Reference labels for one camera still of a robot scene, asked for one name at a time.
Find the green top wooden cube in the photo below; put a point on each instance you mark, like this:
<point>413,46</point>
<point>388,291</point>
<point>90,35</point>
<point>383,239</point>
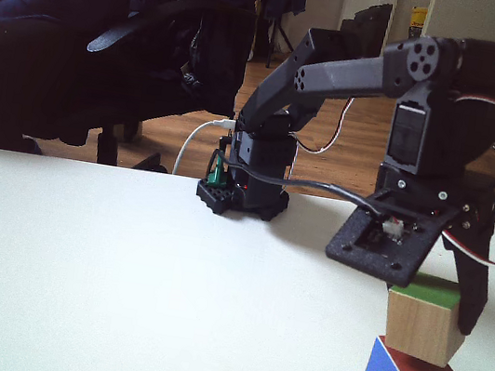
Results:
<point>418,325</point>

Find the yellow box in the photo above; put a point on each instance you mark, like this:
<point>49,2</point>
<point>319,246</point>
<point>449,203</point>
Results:
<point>418,22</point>

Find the black bag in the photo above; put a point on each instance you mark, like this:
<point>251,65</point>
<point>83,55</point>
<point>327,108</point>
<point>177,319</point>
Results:
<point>366,30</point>

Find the black tripod stand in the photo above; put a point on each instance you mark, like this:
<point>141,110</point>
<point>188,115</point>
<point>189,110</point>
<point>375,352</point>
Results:
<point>277,39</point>

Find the dark quilted jacket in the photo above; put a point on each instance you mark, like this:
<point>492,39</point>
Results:
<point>225,27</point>

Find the black office chair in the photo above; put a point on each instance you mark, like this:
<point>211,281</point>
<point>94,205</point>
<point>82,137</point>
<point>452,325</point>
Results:
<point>126,30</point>

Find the person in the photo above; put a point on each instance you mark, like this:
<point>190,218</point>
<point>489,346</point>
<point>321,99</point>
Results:
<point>26,33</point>

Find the black gripper camera mount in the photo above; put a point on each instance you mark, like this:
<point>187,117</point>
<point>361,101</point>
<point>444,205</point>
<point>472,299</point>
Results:
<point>409,263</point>

